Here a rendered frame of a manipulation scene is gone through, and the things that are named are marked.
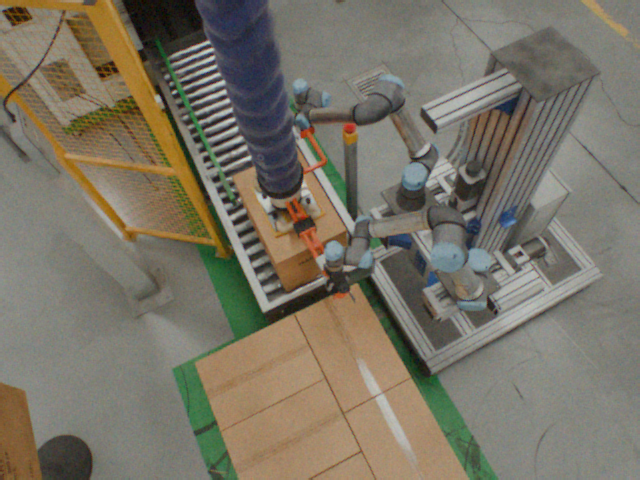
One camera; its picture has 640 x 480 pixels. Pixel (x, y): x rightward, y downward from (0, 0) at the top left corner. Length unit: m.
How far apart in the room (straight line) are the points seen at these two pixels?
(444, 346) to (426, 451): 0.72
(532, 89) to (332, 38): 3.33
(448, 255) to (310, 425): 1.31
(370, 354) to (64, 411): 2.03
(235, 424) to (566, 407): 1.95
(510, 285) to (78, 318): 2.82
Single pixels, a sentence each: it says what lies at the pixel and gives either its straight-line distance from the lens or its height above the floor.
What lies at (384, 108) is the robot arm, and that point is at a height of 1.60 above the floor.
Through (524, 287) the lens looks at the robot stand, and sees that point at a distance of 2.62.
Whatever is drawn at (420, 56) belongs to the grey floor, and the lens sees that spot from 4.77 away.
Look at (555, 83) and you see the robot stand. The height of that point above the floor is 2.03.
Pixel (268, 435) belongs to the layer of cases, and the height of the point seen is 0.54.
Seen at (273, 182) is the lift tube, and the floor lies 1.29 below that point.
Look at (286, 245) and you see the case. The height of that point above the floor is 0.95.
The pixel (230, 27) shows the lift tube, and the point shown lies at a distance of 1.73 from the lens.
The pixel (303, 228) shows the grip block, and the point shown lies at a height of 1.10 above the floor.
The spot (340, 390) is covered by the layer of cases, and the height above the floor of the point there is 0.54.
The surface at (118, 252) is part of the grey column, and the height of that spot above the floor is 0.67.
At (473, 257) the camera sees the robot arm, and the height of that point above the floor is 1.27.
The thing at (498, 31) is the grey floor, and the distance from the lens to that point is 5.10.
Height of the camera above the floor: 3.28
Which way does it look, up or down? 63 degrees down
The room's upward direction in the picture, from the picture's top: 9 degrees counter-clockwise
